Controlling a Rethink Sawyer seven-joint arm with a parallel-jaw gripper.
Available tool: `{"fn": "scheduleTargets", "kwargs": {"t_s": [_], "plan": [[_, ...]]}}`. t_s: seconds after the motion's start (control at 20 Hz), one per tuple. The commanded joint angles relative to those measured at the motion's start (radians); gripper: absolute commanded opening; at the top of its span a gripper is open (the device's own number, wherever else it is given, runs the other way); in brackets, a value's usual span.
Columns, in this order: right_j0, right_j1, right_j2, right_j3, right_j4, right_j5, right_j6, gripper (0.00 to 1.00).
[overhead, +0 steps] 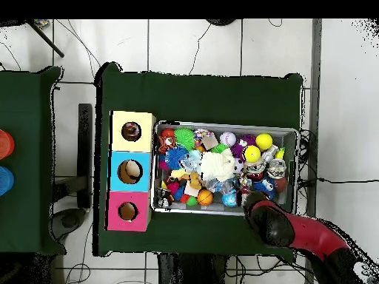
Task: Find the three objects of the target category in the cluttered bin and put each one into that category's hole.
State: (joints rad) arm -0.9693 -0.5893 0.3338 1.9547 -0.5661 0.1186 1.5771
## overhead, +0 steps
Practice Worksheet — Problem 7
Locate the grey floor cable cover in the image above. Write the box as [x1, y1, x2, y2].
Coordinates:
[304, 18, 323, 284]

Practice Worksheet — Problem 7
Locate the cream waffle cloth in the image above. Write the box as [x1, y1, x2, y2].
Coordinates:
[200, 147, 235, 182]

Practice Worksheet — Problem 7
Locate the orange cup stack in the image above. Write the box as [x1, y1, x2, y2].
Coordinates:
[0, 129, 16, 160]

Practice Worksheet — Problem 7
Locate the purple spiky monster toy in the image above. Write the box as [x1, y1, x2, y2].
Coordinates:
[230, 134, 257, 158]

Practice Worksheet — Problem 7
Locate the black power cable with plug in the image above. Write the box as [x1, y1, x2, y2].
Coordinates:
[298, 176, 379, 188]

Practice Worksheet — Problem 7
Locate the crushed silver drink can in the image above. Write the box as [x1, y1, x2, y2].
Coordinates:
[266, 158, 287, 179]

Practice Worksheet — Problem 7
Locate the wire mesh bin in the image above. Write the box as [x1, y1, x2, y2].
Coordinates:
[150, 120, 300, 219]

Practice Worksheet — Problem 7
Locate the white baseball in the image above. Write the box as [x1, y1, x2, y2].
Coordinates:
[219, 131, 237, 148]

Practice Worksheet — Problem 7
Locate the plain yellow ball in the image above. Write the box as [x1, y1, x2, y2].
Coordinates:
[255, 132, 274, 152]

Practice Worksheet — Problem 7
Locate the green spiky rubber ball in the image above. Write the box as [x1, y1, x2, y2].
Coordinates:
[173, 127, 195, 151]

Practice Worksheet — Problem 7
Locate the yellow tennis ball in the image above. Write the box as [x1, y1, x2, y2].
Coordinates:
[241, 144, 262, 163]

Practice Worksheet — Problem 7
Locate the black rod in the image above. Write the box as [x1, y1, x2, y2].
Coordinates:
[27, 19, 65, 58]

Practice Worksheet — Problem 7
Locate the blue cup stack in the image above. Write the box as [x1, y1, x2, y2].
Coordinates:
[0, 166, 15, 197]

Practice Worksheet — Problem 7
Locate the wooden box with three holes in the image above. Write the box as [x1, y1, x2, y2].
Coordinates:
[104, 109, 157, 232]

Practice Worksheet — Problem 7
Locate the black round base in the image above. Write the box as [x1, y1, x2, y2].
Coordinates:
[206, 18, 237, 27]

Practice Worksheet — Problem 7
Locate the green cloth on side table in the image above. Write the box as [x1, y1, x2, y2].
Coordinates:
[0, 65, 67, 256]

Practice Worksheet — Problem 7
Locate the tiger plush toy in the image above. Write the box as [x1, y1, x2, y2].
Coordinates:
[157, 134, 176, 154]

